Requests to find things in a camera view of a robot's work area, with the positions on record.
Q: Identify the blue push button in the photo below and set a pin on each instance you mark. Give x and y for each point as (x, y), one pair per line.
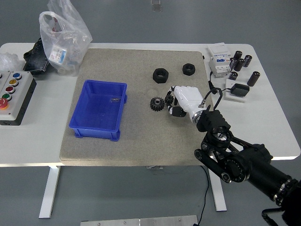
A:
(17, 75)

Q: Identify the black power adapter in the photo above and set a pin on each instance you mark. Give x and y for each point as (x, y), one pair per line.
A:
(240, 90)

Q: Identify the grey push-button control box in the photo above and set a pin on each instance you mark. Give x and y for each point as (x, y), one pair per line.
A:
(22, 99)

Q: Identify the large black hex nut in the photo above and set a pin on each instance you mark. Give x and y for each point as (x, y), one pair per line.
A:
(160, 75)

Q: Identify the crumpled clear bubble wrap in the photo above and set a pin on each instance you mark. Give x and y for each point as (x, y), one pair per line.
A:
(8, 61)

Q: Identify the white table leg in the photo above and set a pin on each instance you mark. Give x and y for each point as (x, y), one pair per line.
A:
(48, 193)
(218, 193)

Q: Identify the metal floor socket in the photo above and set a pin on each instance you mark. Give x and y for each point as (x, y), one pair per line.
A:
(156, 5)

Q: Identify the green push button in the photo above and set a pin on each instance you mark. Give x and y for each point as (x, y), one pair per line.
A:
(6, 96)

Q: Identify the white flat block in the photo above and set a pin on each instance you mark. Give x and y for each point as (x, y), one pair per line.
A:
(231, 96)

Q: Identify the red emergency stop button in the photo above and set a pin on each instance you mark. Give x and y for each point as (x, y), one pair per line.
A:
(3, 104)

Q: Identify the white and blue carton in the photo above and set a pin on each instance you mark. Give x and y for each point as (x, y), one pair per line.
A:
(57, 55)

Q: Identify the metal table underframe bracket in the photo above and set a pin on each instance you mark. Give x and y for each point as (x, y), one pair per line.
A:
(155, 167)

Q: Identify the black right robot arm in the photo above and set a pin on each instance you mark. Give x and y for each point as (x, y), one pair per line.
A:
(254, 169)

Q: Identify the blue plastic box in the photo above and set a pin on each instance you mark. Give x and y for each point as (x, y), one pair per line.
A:
(98, 110)

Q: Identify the red push button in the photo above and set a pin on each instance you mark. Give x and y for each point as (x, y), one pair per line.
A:
(10, 89)

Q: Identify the grey metal plate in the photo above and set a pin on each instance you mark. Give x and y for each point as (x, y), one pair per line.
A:
(138, 221)

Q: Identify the yellow push button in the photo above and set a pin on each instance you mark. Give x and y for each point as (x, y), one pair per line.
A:
(13, 82)

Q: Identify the clear plastic bag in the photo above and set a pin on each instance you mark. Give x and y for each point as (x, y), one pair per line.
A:
(68, 35)

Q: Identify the large black gear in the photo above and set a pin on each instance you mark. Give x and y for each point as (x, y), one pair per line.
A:
(157, 104)

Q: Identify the grey-brown mat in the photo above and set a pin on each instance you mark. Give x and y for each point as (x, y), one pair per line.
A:
(131, 136)

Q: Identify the white circuit breaker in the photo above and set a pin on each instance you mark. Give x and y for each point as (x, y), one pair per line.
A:
(219, 61)

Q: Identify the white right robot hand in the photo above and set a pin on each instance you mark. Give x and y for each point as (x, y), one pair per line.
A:
(188, 97)

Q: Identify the black cylindrical capacitor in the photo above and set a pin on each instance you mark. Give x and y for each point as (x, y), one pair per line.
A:
(232, 75)
(238, 54)
(253, 78)
(239, 65)
(247, 60)
(232, 63)

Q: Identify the small black hex nut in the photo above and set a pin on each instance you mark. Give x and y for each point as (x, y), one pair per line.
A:
(189, 69)

